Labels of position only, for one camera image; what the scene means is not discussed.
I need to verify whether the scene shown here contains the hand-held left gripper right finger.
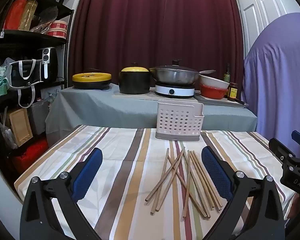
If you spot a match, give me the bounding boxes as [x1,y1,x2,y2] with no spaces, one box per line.
[201,145,286,240]

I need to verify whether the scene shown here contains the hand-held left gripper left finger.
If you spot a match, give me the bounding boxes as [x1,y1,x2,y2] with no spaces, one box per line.
[20,147,103,240]

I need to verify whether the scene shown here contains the bunch of wooden chopsticks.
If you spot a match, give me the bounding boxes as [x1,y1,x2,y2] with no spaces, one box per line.
[145,147,223,221]

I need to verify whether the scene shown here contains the white perforated utensil holder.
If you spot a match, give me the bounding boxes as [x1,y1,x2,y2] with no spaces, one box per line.
[155,99,205,141]

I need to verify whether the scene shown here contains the striped tablecloth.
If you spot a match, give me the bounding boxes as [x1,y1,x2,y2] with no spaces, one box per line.
[14,124,300,240]

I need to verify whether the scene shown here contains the red bag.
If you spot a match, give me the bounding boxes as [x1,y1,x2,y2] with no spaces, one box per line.
[12,139,49,173]

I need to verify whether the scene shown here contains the purple cloth cover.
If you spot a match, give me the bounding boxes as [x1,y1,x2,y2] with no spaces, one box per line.
[241,12,300,160]

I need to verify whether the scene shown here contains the grey tablecloth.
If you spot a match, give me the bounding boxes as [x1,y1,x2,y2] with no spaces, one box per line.
[45,82,258,147]

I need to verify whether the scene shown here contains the grey tray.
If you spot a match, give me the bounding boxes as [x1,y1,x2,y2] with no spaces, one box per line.
[194,92,249,108]

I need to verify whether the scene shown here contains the sauce jar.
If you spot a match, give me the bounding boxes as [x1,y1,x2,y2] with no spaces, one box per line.
[227,82,238,102]

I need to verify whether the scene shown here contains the grey storage box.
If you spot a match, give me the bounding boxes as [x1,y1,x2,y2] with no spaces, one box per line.
[27,99,50,135]

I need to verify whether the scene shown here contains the wooden board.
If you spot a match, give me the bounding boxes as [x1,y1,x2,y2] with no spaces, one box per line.
[9,108,33,147]

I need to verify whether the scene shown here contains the red bowl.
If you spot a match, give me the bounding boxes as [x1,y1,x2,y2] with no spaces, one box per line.
[199,84,228,99]

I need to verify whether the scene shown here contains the clear plastic bag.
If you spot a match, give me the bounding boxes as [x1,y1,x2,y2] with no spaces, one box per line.
[0,122,18,150]

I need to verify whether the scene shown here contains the olive oil bottle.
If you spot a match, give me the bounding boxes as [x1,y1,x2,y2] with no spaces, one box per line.
[223,63,231,83]

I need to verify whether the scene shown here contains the white induction cooker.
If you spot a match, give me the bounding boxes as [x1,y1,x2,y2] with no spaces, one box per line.
[154,82,195,98]

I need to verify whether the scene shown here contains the beige bowl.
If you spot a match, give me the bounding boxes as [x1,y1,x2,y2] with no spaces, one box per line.
[199,74,230,90]

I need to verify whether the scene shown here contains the black griddle with yellow lid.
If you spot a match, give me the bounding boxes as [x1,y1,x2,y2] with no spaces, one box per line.
[72,69,112,90]

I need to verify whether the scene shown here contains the black pot with yellow lid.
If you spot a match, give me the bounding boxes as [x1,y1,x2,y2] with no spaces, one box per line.
[119,62,151,95]

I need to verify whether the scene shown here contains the steel wok with glass lid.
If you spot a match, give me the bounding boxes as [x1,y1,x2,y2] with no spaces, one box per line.
[149,59,216,87]

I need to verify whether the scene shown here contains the black air fryer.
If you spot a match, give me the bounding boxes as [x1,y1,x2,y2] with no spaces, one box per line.
[37,47,59,83]

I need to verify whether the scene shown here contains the green and white packet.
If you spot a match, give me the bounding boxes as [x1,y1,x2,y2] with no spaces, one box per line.
[0,66,9,98]

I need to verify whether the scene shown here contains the white panel door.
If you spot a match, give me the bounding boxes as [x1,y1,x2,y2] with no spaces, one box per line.
[230,0,300,55]

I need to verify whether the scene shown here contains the red striped round box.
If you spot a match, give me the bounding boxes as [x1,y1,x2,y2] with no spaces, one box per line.
[47,20,68,38]

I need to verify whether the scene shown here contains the black shelf rack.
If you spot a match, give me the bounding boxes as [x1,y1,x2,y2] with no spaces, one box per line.
[0,0,75,180]

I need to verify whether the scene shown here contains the dark red curtain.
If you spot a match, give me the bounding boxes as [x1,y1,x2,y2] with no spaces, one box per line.
[67,0,245,95]

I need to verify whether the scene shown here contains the dark mesh skimmer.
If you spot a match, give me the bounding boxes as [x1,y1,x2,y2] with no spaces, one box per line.
[30,5,59,33]

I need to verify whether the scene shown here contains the gold package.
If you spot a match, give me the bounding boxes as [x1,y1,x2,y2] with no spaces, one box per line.
[19,0,38,30]

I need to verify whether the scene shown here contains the red package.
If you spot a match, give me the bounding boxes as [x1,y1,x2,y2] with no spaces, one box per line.
[4,0,28,30]

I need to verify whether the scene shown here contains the black handled knife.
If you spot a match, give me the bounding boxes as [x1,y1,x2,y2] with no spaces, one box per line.
[234,98,250,107]

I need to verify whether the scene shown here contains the black tote bag white handles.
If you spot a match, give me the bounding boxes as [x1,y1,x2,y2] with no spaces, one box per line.
[7,59,44,108]

